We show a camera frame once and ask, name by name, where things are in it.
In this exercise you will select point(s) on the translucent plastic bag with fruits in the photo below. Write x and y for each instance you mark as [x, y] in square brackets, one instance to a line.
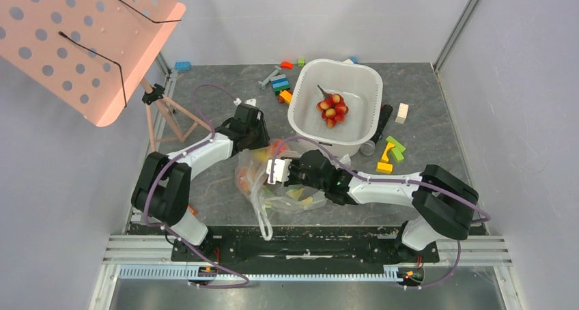
[252, 181]

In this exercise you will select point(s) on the red yellow fruit bunch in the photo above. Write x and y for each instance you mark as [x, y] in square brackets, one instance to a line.
[332, 107]

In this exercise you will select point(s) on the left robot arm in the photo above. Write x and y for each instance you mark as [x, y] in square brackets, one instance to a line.
[163, 188]

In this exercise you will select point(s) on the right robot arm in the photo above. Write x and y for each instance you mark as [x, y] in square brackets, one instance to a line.
[444, 203]

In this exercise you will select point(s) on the stacked coloured brick pile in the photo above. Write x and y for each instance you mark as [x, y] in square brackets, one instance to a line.
[281, 88]

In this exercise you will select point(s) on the white plastic basin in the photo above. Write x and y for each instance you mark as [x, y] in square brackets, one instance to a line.
[359, 85]

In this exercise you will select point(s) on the grey toy wrench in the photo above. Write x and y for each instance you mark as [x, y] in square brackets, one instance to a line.
[268, 79]

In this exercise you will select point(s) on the black microphone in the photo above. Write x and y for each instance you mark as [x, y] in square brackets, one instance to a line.
[369, 147]

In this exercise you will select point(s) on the red curved block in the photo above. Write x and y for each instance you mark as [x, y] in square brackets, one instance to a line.
[286, 65]

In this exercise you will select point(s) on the beige wooden block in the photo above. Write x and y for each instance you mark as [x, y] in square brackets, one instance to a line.
[402, 113]

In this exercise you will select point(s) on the blue lego brick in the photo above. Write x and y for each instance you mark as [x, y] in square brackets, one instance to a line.
[182, 65]

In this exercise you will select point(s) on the pink music stand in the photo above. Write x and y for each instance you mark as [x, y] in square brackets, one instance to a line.
[92, 54]

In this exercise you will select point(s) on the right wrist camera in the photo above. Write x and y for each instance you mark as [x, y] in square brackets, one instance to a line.
[277, 170]

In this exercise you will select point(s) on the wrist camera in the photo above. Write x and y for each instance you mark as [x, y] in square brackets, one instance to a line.
[246, 103]
[277, 170]

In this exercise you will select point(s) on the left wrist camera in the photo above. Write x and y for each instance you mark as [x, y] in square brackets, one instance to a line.
[246, 103]

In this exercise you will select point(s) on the aluminium frame post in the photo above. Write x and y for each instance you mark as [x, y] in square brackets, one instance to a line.
[455, 34]

